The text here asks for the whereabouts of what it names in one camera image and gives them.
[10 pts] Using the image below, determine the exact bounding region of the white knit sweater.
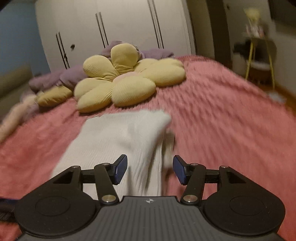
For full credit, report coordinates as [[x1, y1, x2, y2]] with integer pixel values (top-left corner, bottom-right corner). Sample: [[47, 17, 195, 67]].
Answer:
[[51, 110, 174, 198]]

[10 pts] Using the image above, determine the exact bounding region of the pink ribbed bed blanket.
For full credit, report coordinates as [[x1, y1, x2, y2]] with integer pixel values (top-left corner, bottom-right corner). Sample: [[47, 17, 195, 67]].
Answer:
[[1, 56, 295, 240]]

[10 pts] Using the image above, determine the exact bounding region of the yellow oval pillow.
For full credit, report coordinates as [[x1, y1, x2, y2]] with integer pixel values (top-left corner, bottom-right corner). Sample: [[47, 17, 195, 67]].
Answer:
[[36, 85, 73, 108]]

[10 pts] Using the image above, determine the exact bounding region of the yellow flower cushion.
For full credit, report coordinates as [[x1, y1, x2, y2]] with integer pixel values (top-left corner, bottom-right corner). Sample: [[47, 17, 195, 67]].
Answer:
[[74, 43, 186, 113]]

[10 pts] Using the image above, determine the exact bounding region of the purple duvet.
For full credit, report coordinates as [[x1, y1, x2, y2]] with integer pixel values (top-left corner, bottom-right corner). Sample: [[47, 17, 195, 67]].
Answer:
[[29, 46, 175, 93]]

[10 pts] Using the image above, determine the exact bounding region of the cream long plush pillow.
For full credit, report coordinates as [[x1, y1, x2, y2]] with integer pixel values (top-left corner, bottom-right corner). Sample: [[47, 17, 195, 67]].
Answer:
[[1, 94, 39, 143]]

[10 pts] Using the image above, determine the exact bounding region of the green sofa headboard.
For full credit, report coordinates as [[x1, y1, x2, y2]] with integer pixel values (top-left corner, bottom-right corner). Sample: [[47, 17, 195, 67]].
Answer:
[[1, 64, 33, 118]]

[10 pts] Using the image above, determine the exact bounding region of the yellow leg side table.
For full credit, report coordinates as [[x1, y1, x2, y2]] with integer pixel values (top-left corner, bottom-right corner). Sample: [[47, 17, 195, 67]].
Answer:
[[233, 7, 278, 90]]

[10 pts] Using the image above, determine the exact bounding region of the white wardrobe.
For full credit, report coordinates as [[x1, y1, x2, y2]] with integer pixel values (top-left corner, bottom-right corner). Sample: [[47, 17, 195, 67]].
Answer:
[[35, 0, 195, 71]]

